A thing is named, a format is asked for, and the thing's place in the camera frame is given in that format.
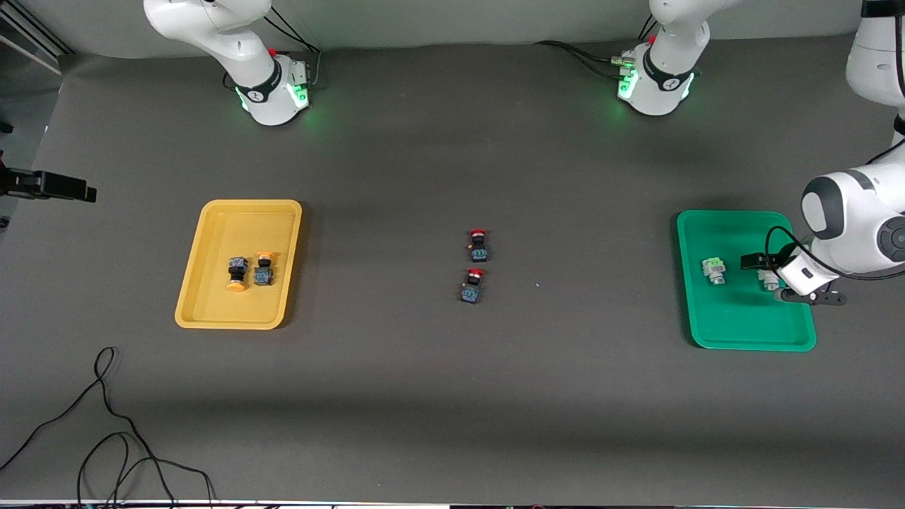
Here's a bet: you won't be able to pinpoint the green plastic tray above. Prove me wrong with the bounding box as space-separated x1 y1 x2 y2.
676 210 817 352

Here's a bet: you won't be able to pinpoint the yellow plastic tray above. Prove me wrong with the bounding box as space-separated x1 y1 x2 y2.
175 199 303 331

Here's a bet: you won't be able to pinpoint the dark grey table cloth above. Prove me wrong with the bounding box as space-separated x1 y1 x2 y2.
0 32 905 506

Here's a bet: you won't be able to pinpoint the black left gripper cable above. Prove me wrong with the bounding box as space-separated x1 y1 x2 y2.
765 138 905 282

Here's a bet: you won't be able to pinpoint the aluminium frame rails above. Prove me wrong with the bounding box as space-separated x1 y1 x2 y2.
0 0 75 75

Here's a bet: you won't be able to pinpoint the thin black loose cable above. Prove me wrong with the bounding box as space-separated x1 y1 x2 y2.
0 346 216 509

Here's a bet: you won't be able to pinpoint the black right arm base cables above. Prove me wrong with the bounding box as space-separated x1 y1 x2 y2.
265 4 322 89

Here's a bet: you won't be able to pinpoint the black arm base cables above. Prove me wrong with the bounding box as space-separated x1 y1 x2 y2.
265 4 322 89
535 14 662 80

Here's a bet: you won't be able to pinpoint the black left arm base cables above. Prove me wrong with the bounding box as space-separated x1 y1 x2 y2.
535 14 662 80

